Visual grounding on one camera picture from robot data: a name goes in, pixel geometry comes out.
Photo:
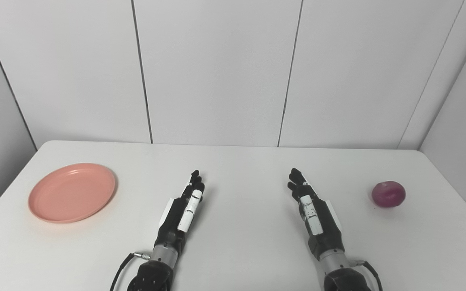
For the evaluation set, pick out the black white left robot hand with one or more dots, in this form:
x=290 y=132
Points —
x=184 y=214

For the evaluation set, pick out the red onion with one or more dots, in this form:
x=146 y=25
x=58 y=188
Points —
x=388 y=194

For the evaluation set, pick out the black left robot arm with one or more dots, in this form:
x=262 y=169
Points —
x=156 y=273

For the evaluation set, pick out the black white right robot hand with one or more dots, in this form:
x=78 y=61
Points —
x=316 y=218

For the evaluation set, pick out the pink round plate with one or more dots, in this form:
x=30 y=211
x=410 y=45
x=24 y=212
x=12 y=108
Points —
x=72 y=193

